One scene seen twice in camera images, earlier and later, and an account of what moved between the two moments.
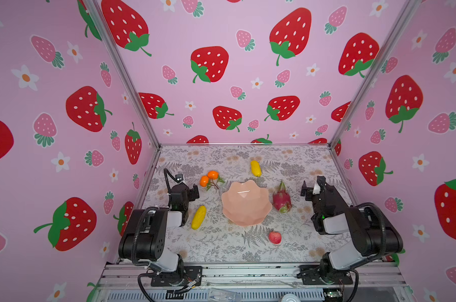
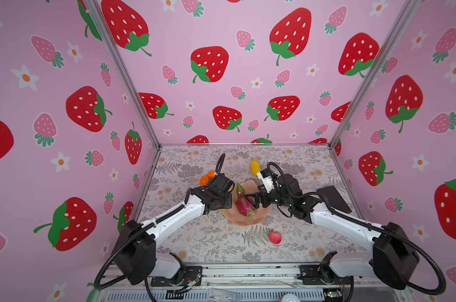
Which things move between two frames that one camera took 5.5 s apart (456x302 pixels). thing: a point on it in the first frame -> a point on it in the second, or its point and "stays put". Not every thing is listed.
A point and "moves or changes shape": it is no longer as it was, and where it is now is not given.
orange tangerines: [211, 178] stays put
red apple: [275, 237] stays put
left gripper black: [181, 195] -> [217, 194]
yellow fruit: [256, 168] stays put
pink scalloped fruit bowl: [245, 203] stays put
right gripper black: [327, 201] -> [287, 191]
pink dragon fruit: [281, 200] moves or changes shape
